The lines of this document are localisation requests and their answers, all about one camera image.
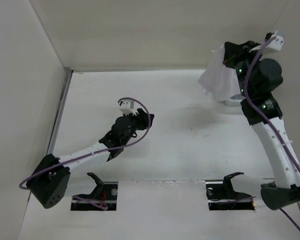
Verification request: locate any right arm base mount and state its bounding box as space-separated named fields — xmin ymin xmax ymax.
xmin=205 ymin=172 xmax=255 ymax=211

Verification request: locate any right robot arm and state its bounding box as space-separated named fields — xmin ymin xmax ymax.
xmin=221 ymin=36 xmax=300 ymax=210

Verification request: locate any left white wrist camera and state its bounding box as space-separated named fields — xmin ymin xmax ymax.
xmin=119 ymin=99 xmax=136 ymax=116

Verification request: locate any left metal table rail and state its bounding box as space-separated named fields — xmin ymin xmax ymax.
xmin=46 ymin=67 xmax=73 ymax=155

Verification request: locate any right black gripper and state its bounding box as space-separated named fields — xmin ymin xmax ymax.
xmin=222 ymin=40 xmax=265 ymax=97

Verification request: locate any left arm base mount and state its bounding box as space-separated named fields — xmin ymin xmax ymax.
xmin=70 ymin=172 xmax=119 ymax=211

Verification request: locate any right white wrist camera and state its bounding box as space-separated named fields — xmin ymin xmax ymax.
xmin=263 ymin=31 xmax=285 ymax=55

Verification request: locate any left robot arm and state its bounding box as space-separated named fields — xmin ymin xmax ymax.
xmin=24 ymin=108 xmax=155 ymax=209

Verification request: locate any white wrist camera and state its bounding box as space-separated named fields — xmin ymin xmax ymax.
xmin=263 ymin=31 xmax=285 ymax=55
xmin=119 ymin=99 xmax=136 ymax=116

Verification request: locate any pale pink tank top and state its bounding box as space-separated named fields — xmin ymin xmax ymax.
xmin=198 ymin=44 xmax=241 ymax=102

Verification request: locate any white plastic laundry basket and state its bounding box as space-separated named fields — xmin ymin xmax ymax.
xmin=224 ymin=94 xmax=244 ymax=107

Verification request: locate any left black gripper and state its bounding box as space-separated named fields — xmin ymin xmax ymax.
xmin=121 ymin=108 xmax=154 ymax=145

